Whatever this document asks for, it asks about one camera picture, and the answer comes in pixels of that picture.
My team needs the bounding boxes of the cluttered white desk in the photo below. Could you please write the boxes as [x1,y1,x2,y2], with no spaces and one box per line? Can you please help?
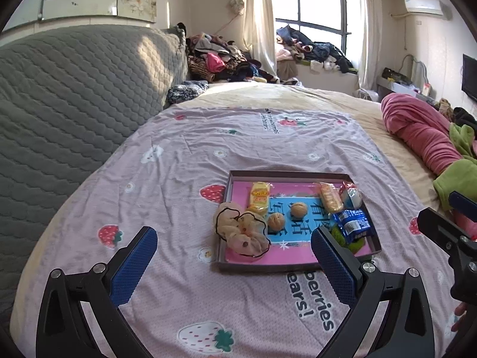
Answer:
[376,67,438,102]

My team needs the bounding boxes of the cream curtain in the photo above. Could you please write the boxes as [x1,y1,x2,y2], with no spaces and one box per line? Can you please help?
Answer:
[227,0,278,77]
[356,0,384,99]

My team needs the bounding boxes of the grey quilted headboard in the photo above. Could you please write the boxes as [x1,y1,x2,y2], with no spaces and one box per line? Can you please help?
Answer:
[0,24,189,295]

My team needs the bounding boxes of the black television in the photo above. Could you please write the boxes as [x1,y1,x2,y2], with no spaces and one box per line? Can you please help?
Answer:
[461,54,477,101]

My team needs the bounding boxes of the green fleece cloth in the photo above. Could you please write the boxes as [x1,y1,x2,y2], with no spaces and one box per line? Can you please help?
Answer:
[433,123,477,211]

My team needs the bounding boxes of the dark clothes heap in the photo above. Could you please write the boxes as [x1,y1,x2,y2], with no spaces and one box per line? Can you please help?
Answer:
[438,99,477,127]

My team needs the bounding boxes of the blue cookie packet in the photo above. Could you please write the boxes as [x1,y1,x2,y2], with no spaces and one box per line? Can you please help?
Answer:
[330,209,375,246]

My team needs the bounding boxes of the dark cardboard box tray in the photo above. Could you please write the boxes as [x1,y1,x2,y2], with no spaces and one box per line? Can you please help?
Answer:
[215,170,382,274]

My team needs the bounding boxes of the clothes heap on windowsill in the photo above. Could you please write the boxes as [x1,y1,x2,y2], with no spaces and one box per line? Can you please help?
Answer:
[276,24,358,73]

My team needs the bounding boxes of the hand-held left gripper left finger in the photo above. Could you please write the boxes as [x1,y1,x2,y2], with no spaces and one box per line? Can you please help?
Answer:
[35,226,159,358]

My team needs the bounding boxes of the beige bed sheet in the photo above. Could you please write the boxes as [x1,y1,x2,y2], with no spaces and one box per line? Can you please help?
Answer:
[169,82,448,213]

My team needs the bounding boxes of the long cake packet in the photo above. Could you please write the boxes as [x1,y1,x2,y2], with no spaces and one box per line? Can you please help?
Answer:
[316,181,344,213]

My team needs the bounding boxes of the white air conditioner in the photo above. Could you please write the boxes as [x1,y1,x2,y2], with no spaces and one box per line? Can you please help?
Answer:
[404,0,444,16]

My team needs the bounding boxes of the beige scrunchie with black trim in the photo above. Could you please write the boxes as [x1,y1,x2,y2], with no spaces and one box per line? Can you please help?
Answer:
[213,202,272,259]

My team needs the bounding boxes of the dark patterned cloth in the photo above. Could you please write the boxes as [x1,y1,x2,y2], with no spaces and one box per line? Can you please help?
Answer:
[167,81,210,104]

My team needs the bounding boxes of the green fuzzy scrunchie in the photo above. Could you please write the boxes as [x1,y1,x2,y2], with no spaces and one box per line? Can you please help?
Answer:
[328,224,368,252]

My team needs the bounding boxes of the brown cloth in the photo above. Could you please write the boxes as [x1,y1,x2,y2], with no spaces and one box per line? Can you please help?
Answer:
[278,60,299,81]

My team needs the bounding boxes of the pink and green blankets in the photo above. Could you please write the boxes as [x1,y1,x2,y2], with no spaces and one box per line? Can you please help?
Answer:
[380,92,477,239]

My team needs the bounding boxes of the person's right hand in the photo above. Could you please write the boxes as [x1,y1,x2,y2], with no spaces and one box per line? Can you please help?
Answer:
[450,301,468,334]

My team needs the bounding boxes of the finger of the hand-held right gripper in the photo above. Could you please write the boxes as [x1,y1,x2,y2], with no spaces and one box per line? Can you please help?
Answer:
[448,191,477,215]
[416,207,477,260]

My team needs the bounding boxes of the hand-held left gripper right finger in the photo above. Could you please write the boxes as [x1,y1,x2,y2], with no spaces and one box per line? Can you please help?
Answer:
[310,226,436,358]

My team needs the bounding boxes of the pile of mixed clothes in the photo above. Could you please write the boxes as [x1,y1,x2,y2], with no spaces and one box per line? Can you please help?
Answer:
[184,32,280,84]

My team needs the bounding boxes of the toy egg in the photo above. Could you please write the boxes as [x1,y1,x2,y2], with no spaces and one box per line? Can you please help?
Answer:
[338,181,364,211]

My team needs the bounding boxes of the window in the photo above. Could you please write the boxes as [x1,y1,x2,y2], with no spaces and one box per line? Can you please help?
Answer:
[270,0,349,58]

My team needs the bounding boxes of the small yellow cake packet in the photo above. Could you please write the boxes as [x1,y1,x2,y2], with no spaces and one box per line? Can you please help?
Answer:
[246,181,273,217]

